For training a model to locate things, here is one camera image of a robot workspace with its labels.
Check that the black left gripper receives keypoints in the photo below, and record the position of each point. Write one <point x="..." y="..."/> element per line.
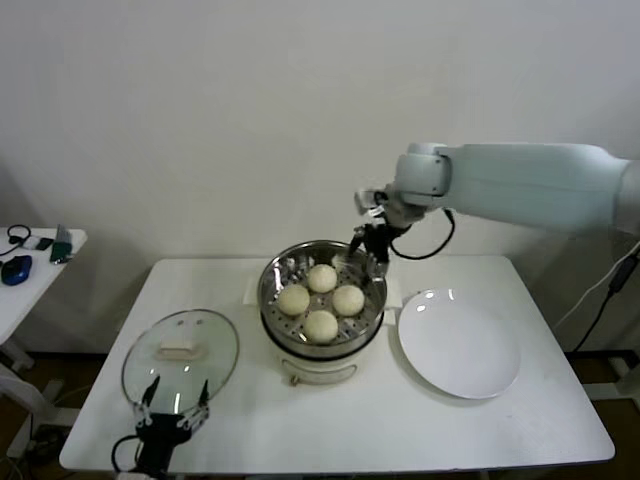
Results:
<point x="157" y="436"/>

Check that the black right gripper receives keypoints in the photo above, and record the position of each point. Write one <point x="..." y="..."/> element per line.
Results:
<point x="377" y="236"/>

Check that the white steamed baozi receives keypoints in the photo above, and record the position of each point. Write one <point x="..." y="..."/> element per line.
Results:
<point x="322" y="277"/>
<point x="321" y="326"/>
<point x="348" y="300"/>
<point x="293" y="300"/>

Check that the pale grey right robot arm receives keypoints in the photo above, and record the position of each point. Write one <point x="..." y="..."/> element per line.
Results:
<point x="525" y="180"/>

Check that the stainless steel steamer basket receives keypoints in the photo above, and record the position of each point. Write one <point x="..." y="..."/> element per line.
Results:
<point x="280" y="265"/>

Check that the white electric cooker pot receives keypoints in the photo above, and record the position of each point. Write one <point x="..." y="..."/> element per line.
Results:
<point x="320" y="371"/>

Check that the white round plate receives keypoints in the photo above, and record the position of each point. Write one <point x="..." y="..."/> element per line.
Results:
<point x="460" y="345"/>

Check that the white side table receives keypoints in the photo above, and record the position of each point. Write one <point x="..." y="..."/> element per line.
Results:
<point x="30" y="297"/>

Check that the green and grey box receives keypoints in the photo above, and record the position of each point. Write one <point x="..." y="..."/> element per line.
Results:
<point x="61" y="249"/>

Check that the small black device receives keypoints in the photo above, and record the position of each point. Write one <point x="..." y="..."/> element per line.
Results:
<point x="44" y="244"/>

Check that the blue computer mouse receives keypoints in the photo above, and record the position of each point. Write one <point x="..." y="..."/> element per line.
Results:
<point x="15" y="270"/>

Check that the small white device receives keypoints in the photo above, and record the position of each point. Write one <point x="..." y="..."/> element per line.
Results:
<point x="31" y="244"/>

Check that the black headphones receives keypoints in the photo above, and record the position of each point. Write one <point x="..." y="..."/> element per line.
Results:
<point x="17" y="230"/>

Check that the black power adapter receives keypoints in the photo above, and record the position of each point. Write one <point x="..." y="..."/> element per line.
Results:
<point x="620" y="274"/>

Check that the white table base frame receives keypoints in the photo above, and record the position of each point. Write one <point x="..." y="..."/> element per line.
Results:
<point x="22" y="435"/>

